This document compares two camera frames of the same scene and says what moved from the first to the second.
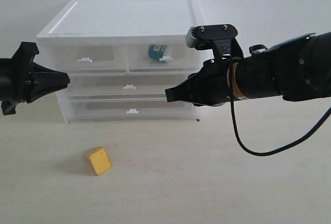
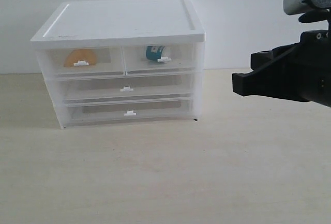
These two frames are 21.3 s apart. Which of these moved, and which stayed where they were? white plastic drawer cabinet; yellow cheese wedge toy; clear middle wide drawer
Moved: yellow cheese wedge toy
Stayed: white plastic drawer cabinet; clear middle wide drawer
